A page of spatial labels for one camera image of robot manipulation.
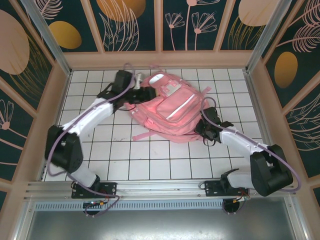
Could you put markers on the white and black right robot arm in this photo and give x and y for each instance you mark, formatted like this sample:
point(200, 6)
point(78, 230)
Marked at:
point(240, 143)

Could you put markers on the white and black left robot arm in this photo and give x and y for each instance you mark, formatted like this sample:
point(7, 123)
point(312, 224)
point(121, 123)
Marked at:
point(85, 117)

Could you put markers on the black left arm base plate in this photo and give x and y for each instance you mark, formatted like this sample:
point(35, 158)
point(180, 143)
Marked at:
point(110, 188)

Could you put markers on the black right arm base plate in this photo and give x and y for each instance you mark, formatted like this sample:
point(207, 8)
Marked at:
point(212, 190)

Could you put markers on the small circuit board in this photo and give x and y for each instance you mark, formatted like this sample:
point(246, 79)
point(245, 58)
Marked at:
point(241, 199)
point(96, 203)

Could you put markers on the aluminium corner post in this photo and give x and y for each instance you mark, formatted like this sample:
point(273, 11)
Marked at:
point(267, 37)
point(48, 37)

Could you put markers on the aluminium mounting rail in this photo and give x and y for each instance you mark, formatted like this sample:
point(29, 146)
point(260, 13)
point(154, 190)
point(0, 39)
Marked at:
point(160, 187)

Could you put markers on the pink student backpack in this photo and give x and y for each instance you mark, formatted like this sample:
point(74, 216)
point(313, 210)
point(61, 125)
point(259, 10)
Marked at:
point(175, 110)

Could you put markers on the grey metal sheet panel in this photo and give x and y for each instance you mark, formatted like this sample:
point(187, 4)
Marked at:
point(160, 225)

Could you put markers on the aluminium side rail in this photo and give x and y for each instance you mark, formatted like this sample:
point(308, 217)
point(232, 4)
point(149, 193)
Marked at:
point(43, 175)
point(260, 117)

